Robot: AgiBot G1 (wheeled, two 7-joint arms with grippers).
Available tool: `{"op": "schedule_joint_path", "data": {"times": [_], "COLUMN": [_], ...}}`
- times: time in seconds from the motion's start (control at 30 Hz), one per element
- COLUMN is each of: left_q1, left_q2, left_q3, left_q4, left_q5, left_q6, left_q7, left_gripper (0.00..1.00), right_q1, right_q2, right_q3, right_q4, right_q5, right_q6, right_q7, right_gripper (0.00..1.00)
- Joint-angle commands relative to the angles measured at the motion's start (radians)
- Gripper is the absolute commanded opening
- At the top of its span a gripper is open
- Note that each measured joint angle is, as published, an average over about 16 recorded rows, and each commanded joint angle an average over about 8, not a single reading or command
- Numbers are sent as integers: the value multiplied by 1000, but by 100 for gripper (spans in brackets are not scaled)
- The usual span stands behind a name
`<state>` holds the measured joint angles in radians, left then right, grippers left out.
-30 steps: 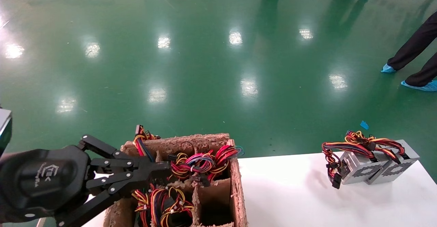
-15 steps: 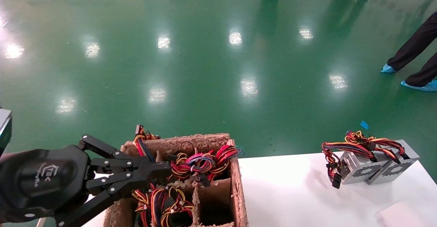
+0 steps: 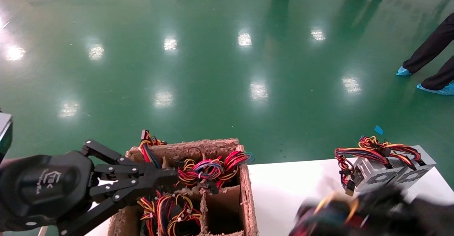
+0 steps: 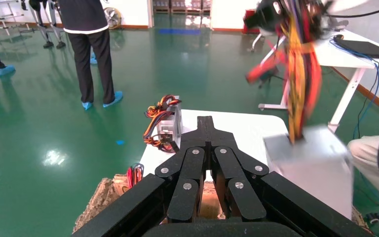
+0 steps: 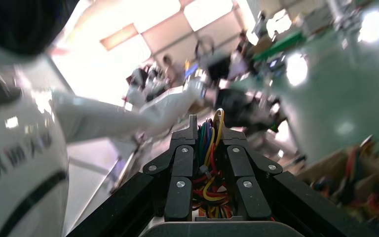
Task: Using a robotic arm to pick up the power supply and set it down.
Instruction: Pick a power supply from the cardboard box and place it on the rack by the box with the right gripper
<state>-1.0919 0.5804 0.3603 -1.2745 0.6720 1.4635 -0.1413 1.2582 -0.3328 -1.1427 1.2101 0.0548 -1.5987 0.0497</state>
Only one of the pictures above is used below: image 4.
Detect seated person in beige trousers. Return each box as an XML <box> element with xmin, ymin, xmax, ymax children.
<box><xmin>347</xmin><ymin>135</ymin><xmax>379</xmax><ymax>226</ymax></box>

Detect black laptop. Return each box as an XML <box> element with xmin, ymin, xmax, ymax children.
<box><xmin>334</xmin><ymin>39</ymin><xmax>379</xmax><ymax>60</ymax></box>

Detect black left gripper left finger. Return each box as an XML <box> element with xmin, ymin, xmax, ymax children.
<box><xmin>154</xmin><ymin>116</ymin><xmax>210</xmax><ymax>224</ymax></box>

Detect brown cardboard divider box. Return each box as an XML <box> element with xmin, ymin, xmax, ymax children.
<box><xmin>73</xmin><ymin>174</ymin><xmax>371</xmax><ymax>234</ymax></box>

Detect white desk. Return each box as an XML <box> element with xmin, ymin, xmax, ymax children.
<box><xmin>258</xmin><ymin>29</ymin><xmax>379</xmax><ymax>133</ymax></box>

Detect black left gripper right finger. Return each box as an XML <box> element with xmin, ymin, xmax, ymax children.
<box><xmin>208</xmin><ymin>116</ymin><xmax>270</xmax><ymax>221</ymax></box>

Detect blue cable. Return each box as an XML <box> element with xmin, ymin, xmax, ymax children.
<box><xmin>329</xmin><ymin>39</ymin><xmax>379</xmax><ymax>140</ymax></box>

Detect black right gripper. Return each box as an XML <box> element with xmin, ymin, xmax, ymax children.
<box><xmin>243</xmin><ymin>0</ymin><xmax>290</xmax><ymax>34</ymax></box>

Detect grey stand with black feet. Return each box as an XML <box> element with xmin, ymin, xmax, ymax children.
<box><xmin>28</xmin><ymin>0</ymin><xmax>67</xmax><ymax>50</ymax></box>

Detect shelf with cartons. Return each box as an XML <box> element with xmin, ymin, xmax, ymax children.
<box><xmin>152</xmin><ymin>0</ymin><xmax>211</xmax><ymax>15</ymax></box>

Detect grey metal frame rack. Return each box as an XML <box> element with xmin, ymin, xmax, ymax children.
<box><xmin>0</xmin><ymin>0</ymin><xmax>30</xmax><ymax>37</ymax></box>

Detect red cabinet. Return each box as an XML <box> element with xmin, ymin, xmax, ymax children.
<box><xmin>241</xmin><ymin>9</ymin><xmax>259</xmax><ymax>35</ymax></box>

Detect person in black trousers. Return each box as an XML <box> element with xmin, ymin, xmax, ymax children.
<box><xmin>58</xmin><ymin>0</ymin><xmax>124</xmax><ymax>111</ymax></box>

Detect round floor fan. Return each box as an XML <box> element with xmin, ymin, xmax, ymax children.
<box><xmin>104</xmin><ymin>7</ymin><xmax>122</xmax><ymax>30</ymax></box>

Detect thin black cable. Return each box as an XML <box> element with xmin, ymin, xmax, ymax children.
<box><xmin>327</xmin><ymin>2</ymin><xmax>379</xmax><ymax>19</ymax></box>

